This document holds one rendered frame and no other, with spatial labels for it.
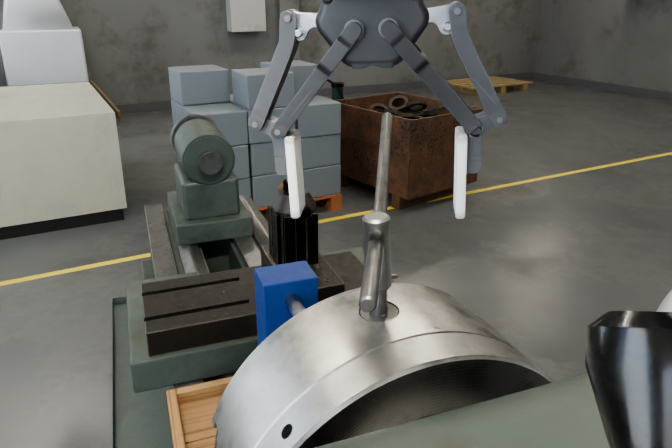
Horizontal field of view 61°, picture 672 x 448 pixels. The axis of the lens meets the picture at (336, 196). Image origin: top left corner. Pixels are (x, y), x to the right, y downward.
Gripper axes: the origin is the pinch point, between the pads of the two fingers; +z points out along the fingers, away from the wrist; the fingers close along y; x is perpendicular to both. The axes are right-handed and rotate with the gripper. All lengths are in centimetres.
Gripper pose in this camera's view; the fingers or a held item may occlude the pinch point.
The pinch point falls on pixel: (376, 199)
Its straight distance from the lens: 48.0
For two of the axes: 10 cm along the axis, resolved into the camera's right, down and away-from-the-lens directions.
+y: -9.9, 0.0, 1.3
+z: 0.5, 9.4, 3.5
